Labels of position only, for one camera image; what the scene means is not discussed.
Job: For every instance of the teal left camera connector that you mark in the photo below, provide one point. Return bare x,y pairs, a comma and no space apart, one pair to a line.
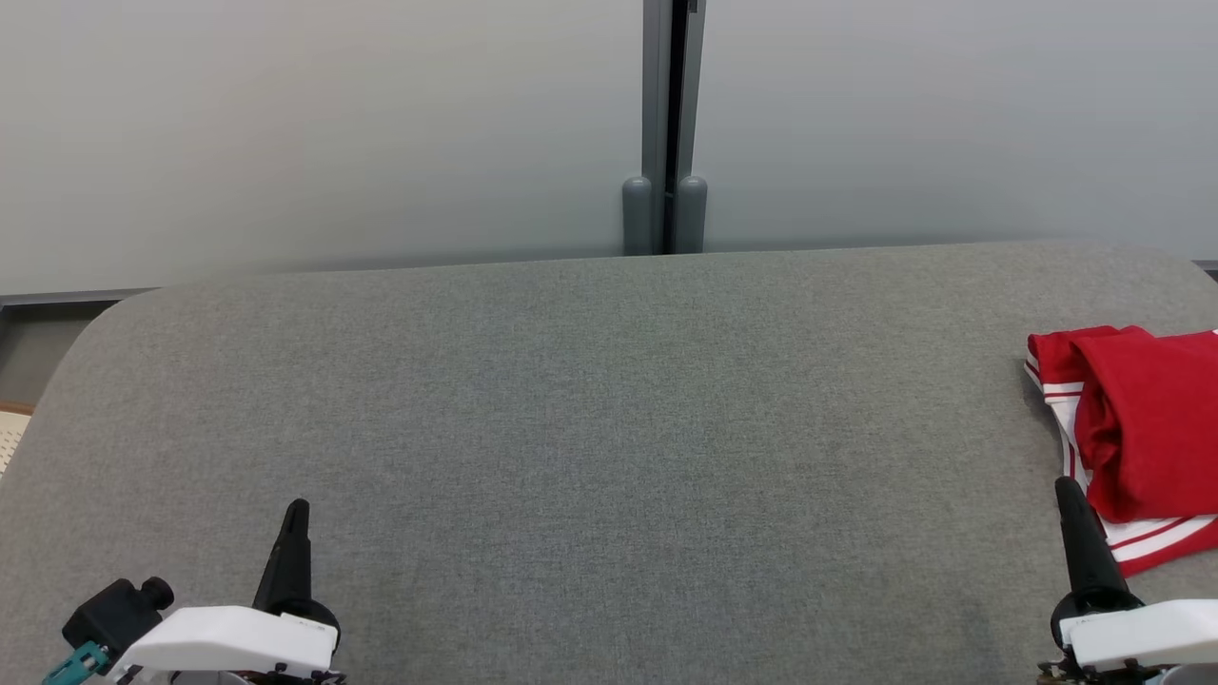
76,663

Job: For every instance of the grey partition post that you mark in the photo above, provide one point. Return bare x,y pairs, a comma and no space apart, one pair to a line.
661,86

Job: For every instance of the beige perforated board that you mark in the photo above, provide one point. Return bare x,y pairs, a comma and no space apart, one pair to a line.
11,438

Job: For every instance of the grey rounded post bumper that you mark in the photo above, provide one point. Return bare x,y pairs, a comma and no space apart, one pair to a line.
638,219
691,217

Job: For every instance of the red shirt white striped trim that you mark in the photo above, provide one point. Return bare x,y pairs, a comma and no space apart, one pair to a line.
1151,428

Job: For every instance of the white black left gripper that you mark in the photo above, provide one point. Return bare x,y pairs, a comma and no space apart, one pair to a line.
228,642

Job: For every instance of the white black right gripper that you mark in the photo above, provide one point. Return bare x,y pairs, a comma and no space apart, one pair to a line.
1151,636

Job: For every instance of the grey wall base rail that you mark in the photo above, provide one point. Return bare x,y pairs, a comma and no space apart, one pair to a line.
67,297

